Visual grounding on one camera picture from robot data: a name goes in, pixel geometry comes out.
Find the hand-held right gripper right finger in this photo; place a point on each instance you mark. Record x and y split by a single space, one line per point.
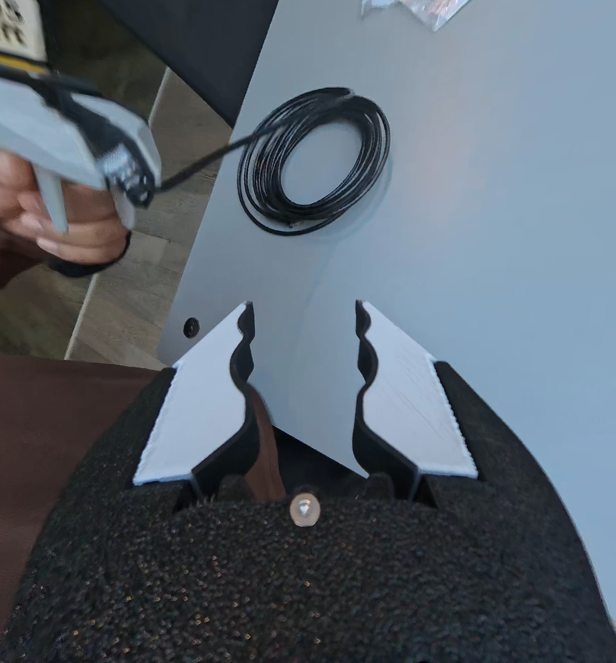
416 414

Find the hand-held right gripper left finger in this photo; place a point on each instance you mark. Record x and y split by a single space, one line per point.
199 414

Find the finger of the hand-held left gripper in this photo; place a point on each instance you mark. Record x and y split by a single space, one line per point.
23 119
132 140

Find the crinkled clear plastic bag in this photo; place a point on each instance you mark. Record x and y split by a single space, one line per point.
432 10

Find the black round desk button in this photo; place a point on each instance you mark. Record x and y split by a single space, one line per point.
191 327

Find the grey desk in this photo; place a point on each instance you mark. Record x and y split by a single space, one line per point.
494 259

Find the person's left hand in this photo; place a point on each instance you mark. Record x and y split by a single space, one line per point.
80 222

